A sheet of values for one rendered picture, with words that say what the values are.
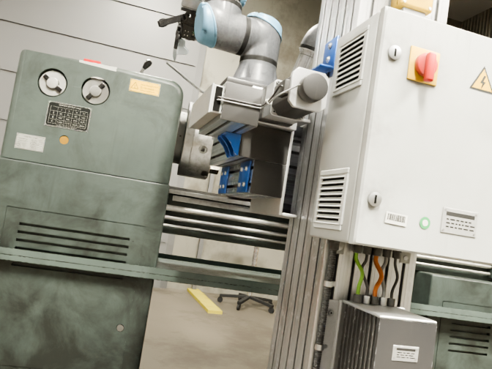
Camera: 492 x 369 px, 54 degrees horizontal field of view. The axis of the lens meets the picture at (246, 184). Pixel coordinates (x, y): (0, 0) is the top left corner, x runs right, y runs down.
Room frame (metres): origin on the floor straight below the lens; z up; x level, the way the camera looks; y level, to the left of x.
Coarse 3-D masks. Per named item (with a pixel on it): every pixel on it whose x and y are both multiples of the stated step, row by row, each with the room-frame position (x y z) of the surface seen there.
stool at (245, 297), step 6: (252, 264) 4.55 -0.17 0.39; (222, 294) 4.55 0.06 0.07; (228, 294) 4.55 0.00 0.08; (234, 294) 4.56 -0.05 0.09; (240, 294) 4.75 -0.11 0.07; (246, 294) 4.62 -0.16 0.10; (222, 300) 4.56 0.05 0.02; (240, 300) 4.34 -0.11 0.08; (246, 300) 4.44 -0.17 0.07; (258, 300) 4.47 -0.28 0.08; (264, 300) 4.65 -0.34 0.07; (270, 300) 4.69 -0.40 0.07; (240, 306) 4.33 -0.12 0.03; (270, 306) 4.39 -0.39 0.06; (270, 312) 4.39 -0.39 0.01
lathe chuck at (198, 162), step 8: (200, 136) 1.89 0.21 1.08; (208, 136) 1.90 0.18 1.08; (192, 144) 1.90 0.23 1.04; (200, 144) 1.90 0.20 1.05; (208, 144) 1.90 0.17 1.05; (192, 152) 1.91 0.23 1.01; (208, 152) 1.91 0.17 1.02; (192, 160) 1.93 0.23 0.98; (200, 160) 1.93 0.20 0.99; (208, 160) 1.93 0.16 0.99; (192, 168) 1.96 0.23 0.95; (200, 168) 1.96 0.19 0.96; (208, 168) 1.96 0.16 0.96; (192, 176) 2.03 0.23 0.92; (200, 176) 2.01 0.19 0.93
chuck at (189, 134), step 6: (192, 102) 1.98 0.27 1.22; (186, 126) 1.89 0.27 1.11; (186, 132) 1.88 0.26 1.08; (192, 132) 1.89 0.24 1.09; (186, 138) 1.89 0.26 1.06; (192, 138) 1.89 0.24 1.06; (186, 144) 1.89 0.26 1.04; (186, 150) 1.90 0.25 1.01; (186, 156) 1.91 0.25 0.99; (180, 162) 1.93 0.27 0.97; (186, 162) 1.93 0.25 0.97; (180, 168) 1.96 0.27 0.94; (186, 168) 1.96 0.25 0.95; (180, 174) 2.02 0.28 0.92
